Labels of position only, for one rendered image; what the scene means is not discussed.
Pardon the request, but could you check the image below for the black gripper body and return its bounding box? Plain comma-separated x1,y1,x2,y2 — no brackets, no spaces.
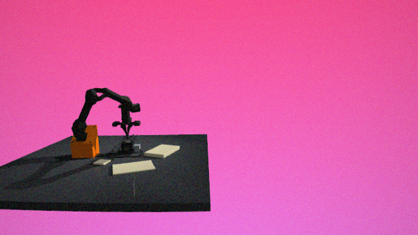
112,114,140,127

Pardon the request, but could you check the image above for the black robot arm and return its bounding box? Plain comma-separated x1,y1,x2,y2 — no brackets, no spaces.
71,87,140,142

